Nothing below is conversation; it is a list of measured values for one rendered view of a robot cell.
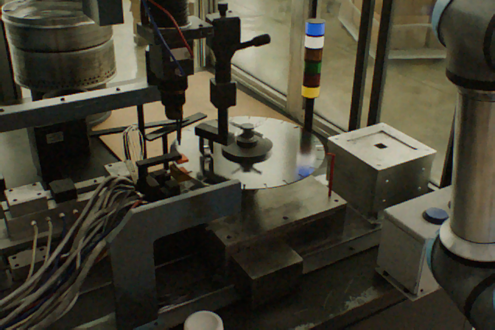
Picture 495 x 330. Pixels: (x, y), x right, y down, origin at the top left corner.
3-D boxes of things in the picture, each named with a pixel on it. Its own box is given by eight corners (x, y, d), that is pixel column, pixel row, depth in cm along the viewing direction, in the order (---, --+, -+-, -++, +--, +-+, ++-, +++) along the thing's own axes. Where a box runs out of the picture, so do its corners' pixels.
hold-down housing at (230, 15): (232, 100, 114) (232, -2, 105) (241, 108, 110) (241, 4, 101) (206, 103, 113) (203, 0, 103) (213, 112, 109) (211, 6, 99)
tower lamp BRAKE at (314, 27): (317, 29, 140) (317, 17, 138) (328, 34, 136) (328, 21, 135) (301, 32, 138) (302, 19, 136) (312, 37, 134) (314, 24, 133)
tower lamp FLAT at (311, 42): (315, 42, 141) (316, 30, 140) (326, 47, 138) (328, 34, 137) (300, 45, 139) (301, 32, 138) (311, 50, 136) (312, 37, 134)
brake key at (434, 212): (434, 213, 112) (436, 205, 112) (450, 223, 109) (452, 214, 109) (419, 219, 111) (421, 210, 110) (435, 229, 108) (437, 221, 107)
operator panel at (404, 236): (466, 230, 131) (479, 174, 125) (508, 257, 123) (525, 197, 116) (373, 269, 119) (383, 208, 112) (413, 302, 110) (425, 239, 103)
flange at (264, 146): (232, 132, 129) (232, 123, 127) (279, 141, 125) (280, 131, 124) (213, 155, 119) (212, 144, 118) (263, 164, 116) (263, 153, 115)
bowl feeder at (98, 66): (104, 93, 200) (93, -10, 184) (137, 127, 177) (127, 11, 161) (12, 110, 186) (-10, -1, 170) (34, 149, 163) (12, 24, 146)
